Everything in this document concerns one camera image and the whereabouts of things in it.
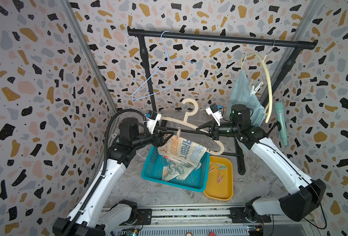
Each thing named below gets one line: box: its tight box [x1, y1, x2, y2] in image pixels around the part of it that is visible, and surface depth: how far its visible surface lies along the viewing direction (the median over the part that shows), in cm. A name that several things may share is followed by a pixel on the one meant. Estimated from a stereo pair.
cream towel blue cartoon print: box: [161, 156, 203, 182], surface depth 87 cm
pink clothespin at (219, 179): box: [216, 170, 225, 184], surface depth 87 cm
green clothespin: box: [214, 163, 228, 170], surface depth 92 cm
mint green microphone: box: [274, 101, 288, 147], surface depth 80 cm
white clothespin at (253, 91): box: [249, 81, 264, 97], surface depth 64 cm
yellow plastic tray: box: [203, 155, 234, 202], surface depth 89 cm
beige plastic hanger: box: [160, 98, 225, 156], surface depth 67 cm
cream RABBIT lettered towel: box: [157, 135, 208, 168], surface depth 76 cm
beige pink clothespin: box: [175, 126, 182, 142], surface depth 71 cm
